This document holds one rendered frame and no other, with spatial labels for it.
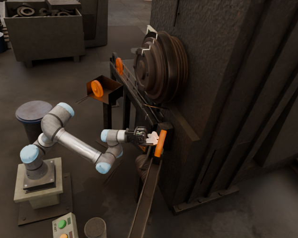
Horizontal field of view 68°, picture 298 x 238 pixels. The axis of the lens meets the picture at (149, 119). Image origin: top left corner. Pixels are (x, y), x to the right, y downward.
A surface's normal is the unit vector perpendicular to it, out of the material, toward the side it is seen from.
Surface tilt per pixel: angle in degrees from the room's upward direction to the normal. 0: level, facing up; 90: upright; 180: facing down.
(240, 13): 90
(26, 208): 0
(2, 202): 0
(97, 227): 0
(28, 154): 9
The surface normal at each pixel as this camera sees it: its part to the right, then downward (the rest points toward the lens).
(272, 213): 0.11, -0.76
